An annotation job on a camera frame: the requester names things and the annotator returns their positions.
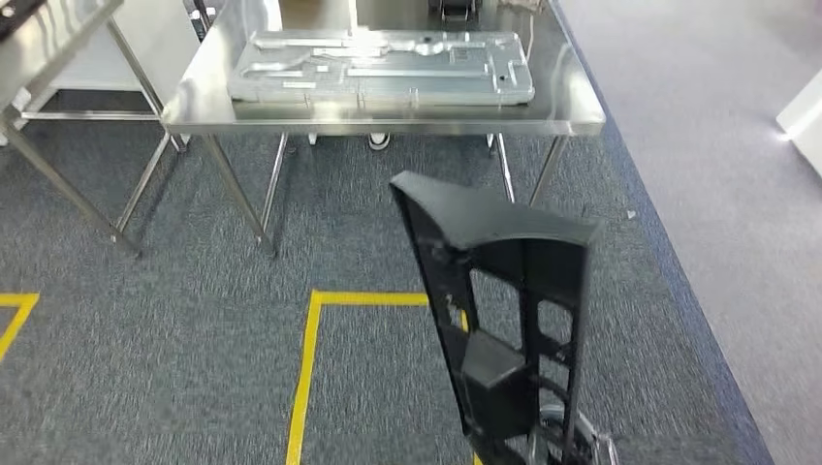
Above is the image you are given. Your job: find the stainless steel workbench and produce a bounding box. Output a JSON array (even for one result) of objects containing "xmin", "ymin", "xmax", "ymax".
[{"xmin": 160, "ymin": 0, "xmax": 607, "ymax": 260}]

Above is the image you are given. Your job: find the black plastic plate frame part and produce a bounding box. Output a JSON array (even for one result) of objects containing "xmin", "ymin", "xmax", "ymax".
[{"xmin": 389, "ymin": 170, "xmax": 606, "ymax": 465}]

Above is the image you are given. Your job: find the stainless steel table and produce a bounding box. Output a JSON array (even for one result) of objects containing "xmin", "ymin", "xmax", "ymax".
[{"xmin": 0, "ymin": 0, "xmax": 189, "ymax": 258}]

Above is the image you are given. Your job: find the embossed grey metal plate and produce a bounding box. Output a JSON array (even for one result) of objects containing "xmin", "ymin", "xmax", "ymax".
[{"xmin": 226, "ymin": 28, "xmax": 536, "ymax": 109}]

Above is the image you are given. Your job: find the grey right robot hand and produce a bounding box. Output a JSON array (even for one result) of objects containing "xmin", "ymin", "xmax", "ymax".
[{"xmin": 524, "ymin": 423, "xmax": 549, "ymax": 465}]

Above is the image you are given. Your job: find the white box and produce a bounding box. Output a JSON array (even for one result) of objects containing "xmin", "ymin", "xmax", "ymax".
[{"xmin": 775, "ymin": 67, "xmax": 822, "ymax": 179}]

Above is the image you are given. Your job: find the yellow floor tape square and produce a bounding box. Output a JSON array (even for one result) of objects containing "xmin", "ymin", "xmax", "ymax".
[
  {"xmin": 285, "ymin": 290, "xmax": 484, "ymax": 465},
  {"xmin": 0, "ymin": 292, "xmax": 41, "ymax": 364}
]

